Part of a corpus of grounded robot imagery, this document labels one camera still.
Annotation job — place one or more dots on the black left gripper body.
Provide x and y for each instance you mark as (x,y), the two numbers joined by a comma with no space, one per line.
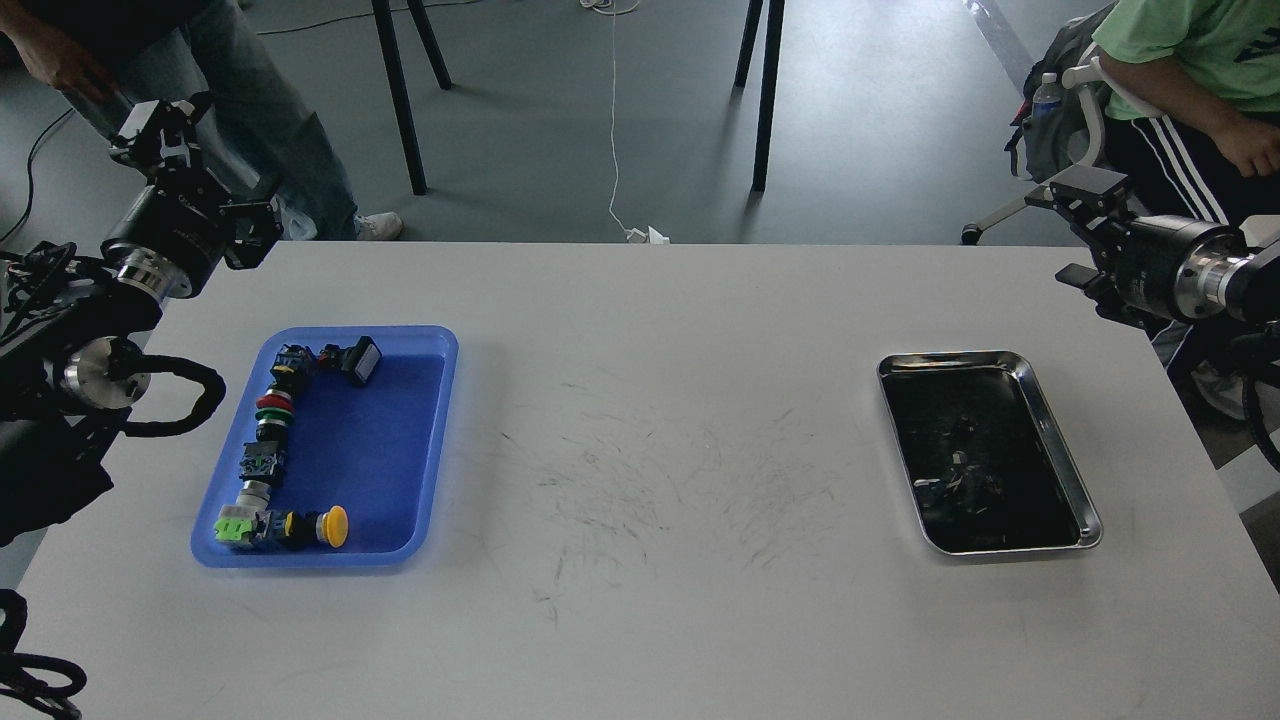
(177,222)

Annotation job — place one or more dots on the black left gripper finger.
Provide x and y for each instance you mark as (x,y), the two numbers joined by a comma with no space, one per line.
(254,228)
(159,139)

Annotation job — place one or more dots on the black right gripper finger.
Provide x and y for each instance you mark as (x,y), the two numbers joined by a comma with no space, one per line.
(1098,288)
(1092,200)

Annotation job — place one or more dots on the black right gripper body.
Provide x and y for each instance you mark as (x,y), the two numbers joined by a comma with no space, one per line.
(1174,268)

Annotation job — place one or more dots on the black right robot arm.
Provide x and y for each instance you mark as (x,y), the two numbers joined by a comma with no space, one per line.
(1249,350)

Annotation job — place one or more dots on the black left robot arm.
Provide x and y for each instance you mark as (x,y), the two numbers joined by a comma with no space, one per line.
(74,379)

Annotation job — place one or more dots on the grey backpack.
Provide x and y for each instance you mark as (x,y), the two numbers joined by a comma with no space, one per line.
(1057,126)

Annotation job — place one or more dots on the clear water bottle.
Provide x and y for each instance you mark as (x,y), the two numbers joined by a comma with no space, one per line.
(1047,98)

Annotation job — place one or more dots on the white office chair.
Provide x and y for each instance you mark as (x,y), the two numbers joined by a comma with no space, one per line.
(972,232)

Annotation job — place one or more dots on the seated person green shirt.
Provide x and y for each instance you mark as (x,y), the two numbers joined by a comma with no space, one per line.
(1196,126)

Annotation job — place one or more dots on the red green push button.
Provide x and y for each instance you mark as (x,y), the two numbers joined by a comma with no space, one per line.
(274,415)

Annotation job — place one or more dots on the shiny metal tray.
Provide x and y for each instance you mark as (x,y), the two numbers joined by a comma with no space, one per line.
(987,467)

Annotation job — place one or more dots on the black table leg left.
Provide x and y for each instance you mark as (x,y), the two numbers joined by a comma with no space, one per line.
(397,84)

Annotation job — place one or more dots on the black table leg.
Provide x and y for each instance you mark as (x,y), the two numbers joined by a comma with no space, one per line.
(397,84)
(773,14)

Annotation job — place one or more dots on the blue plastic tray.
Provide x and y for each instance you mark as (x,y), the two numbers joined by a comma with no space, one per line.
(375,451)

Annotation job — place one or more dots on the yellow mushroom push button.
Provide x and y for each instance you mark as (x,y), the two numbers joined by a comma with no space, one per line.
(331,527)

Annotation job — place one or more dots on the black table leg right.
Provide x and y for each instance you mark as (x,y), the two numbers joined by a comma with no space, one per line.
(773,14)

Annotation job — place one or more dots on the black yellow selector switch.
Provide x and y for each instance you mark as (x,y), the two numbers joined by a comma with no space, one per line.
(294,369)

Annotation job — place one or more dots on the black rectangular switch part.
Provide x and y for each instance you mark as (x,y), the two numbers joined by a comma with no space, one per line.
(357,363)

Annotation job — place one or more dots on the green white switch block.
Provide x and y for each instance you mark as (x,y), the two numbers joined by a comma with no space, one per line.
(236,526)

